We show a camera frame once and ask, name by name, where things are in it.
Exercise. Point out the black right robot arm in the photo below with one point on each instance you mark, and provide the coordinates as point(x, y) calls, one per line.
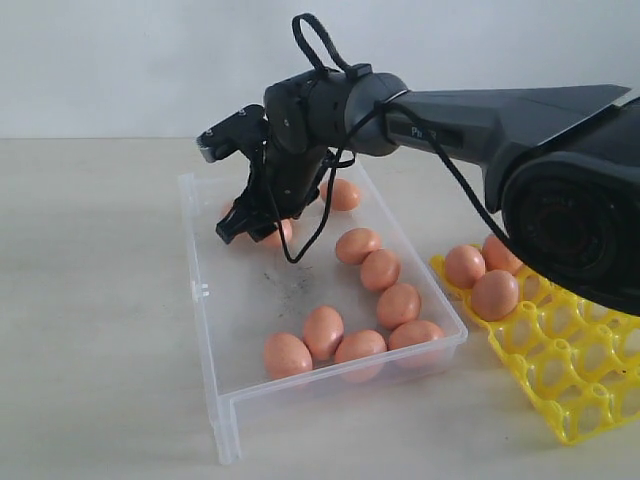
point(560, 165)

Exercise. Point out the clear plastic box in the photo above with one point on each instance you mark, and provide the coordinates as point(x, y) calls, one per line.
point(243, 292)

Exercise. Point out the yellow plastic egg tray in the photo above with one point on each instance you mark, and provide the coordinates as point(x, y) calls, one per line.
point(576, 361)

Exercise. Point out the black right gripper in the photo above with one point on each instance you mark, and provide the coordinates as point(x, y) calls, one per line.
point(271, 195)

